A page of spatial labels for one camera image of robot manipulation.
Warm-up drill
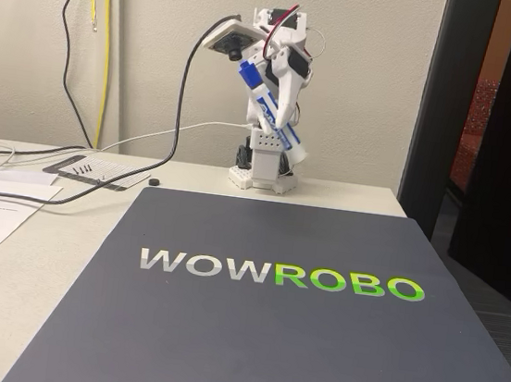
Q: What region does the red speckled furniture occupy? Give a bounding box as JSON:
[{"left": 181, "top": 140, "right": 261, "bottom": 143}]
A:
[{"left": 446, "top": 74, "right": 503, "bottom": 197}]

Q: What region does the grey WOWROBO mat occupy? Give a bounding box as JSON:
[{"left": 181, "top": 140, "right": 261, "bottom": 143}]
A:
[{"left": 1, "top": 170, "right": 511, "bottom": 382}]

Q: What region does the white cable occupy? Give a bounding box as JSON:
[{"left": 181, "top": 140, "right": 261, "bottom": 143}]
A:
[{"left": 0, "top": 92, "right": 258, "bottom": 214}]

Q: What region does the dark grey door frame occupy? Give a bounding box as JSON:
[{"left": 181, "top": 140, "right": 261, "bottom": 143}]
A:
[{"left": 392, "top": 0, "right": 502, "bottom": 249}]

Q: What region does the black power cable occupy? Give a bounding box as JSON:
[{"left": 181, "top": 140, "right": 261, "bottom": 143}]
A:
[{"left": 0, "top": 0, "right": 118, "bottom": 181}]

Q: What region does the long yellow wire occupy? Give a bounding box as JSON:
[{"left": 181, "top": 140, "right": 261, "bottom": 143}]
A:
[{"left": 83, "top": 0, "right": 119, "bottom": 150}]

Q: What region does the blue whiteboard marker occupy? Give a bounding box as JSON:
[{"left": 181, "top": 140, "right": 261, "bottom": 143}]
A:
[{"left": 227, "top": 56, "right": 321, "bottom": 166}]

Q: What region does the white gripper camera module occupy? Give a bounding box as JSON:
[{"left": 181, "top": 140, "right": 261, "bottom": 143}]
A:
[{"left": 200, "top": 14, "right": 264, "bottom": 66}]

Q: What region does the black camera cable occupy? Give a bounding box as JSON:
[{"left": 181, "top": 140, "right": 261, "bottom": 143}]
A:
[{"left": 0, "top": 0, "right": 239, "bottom": 226}]

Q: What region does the striped screw card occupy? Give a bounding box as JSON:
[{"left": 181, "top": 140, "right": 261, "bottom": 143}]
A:
[{"left": 40, "top": 150, "right": 154, "bottom": 196}]

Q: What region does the blank white paper sheet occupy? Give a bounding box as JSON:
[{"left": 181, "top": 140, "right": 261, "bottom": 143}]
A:
[{"left": 0, "top": 166, "right": 61, "bottom": 192}]

